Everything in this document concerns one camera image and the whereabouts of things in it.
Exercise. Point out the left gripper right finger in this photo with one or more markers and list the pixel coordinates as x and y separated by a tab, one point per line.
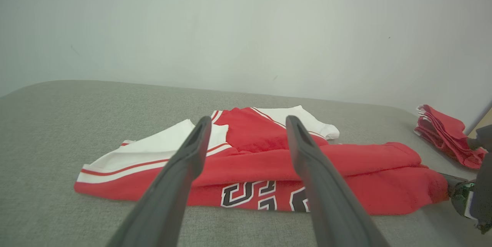
334	208

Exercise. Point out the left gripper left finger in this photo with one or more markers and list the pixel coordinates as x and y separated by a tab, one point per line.
165	208

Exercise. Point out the plain red garment white hem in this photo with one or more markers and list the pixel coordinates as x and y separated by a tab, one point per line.
446	131

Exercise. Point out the red white numbered jersey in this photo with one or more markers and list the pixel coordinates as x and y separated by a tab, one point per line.
365	162

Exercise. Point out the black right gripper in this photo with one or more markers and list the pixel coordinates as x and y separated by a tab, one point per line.
482	193

